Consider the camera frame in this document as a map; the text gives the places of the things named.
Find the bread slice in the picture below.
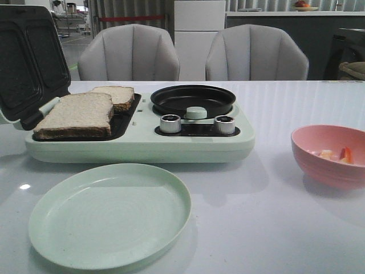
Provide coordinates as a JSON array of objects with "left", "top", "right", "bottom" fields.
[
  {"left": 34, "top": 92, "right": 113, "bottom": 140},
  {"left": 91, "top": 86, "right": 135, "bottom": 112}
]

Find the cooked shrimp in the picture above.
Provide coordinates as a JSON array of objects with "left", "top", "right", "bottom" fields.
[
  {"left": 311, "top": 150, "right": 339, "bottom": 162},
  {"left": 339, "top": 147, "right": 354, "bottom": 164}
]

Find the pink plastic bowl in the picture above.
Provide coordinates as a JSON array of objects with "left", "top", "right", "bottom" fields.
[{"left": 291, "top": 124, "right": 364, "bottom": 190}]

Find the mint green breakfast maker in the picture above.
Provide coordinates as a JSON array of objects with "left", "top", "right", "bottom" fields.
[{"left": 25, "top": 86, "right": 255, "bottom": 163}]

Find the silver left control knob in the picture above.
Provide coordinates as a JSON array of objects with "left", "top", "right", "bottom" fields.
[{"left": 159, "top": 114, "right": 181, "bottom": 134}]

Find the silver control knob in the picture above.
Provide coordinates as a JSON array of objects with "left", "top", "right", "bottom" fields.
[
  {"left": 213, "top": 115, "right": 236, "bottom": 135},
  {"left": 159, "top": 114, "right": 181, "bottom": 134}
]

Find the black round frying pan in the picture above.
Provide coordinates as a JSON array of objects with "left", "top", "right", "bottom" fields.
[{"left": 151, "top": 84, "right": 236, "bottom": 118}]

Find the silver right control knob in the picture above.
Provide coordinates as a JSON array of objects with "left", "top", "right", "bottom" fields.
[{"left": 213, "top": 115, "right": 236, "bottom": 135}]

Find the grey armchair left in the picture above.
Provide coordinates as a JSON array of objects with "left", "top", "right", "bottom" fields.
[{"left": 78, "top": 24, "right": 180, "bottom": 81}]

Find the grey armchair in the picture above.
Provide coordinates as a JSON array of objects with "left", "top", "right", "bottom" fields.
[
  {"left": 78, "top": 24, "right": 180, "bottom": 81},
  {"left": 205, "top": 24, "right": 309, "bottom": 81}
]

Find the mint green round plate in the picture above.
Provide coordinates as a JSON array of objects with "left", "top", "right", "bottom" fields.
[{"left": 28, "top": 163, "right": 192, "bottom": 271}]

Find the grey armchair right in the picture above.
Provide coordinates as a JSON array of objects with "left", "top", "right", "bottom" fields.
[{"left": 205, "top": 24, "right": 309, "bottom": 81}]

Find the red barrier belt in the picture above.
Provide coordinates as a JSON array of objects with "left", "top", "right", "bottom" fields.
[{"left": 98, "top": 14, "right": 165, "bottom": 22}]

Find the metal shelf rack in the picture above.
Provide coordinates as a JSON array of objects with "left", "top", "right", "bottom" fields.
[{"left": 50, "top": 1, "right": 91, "bottom": 38}]

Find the dark grey counter cabinet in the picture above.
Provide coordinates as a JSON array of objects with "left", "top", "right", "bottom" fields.
[{"left": 226, "top": 11, "right": 364, "bottom": 80}]

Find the fruit plate on counter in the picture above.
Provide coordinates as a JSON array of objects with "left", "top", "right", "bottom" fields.
[{"left": 293, "top": 0, "right": 318, "bottom": 11}]

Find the black washing machine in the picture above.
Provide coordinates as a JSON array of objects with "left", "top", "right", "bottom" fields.
[{"left": 323, "top": 27, "right": 364, "bottom": 80}]

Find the mint green pan handle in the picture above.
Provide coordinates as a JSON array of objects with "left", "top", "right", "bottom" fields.
[{"left": 184, "top": 106, "right": 208, "bottom": 120}]

